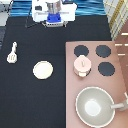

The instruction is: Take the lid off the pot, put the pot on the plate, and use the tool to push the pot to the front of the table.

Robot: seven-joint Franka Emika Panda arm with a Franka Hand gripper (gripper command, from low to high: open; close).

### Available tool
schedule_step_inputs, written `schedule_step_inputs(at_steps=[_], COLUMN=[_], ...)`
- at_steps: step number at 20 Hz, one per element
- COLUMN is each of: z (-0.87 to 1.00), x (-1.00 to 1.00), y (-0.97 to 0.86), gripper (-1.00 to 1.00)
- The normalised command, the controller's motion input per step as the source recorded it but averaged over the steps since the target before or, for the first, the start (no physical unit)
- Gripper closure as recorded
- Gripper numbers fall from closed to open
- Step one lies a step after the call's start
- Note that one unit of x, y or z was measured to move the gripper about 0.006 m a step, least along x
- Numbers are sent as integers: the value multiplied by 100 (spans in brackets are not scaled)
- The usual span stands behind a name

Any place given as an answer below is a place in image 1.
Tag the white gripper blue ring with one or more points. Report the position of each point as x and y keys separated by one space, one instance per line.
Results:
x=54 y=20

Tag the cream round plate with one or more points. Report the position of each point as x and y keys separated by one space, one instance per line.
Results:
x=43 y=70

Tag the pink pot lid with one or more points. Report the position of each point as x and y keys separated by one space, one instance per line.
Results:
x=82 y=63

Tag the cream slotted spatula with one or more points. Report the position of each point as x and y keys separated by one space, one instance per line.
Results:
x=12 y=56

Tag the pink small pot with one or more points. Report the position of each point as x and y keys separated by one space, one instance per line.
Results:
x=81 y=73

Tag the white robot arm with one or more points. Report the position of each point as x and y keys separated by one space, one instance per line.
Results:
x=53 y=13

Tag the black burner top left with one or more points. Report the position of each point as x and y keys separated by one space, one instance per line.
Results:
x=81 y=50

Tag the black burner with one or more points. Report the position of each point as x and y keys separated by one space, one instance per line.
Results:
x=106 y=69
x=81 y=50
x=103 y=51

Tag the black burner top right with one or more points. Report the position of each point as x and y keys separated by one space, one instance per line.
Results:
x=103 y=51

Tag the wooden slatted furniture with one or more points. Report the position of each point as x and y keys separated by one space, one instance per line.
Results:
x=117 y=14

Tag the black burner lower right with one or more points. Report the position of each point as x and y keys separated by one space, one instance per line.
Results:
x=106 y=69

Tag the pink stove board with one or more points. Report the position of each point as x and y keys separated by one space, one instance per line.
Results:
x=114 y=84

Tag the black table mat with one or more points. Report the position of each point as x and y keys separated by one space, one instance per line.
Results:
x=32 y=70

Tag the large grey frying pan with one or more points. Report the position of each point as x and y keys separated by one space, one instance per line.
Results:
x=96 y=108

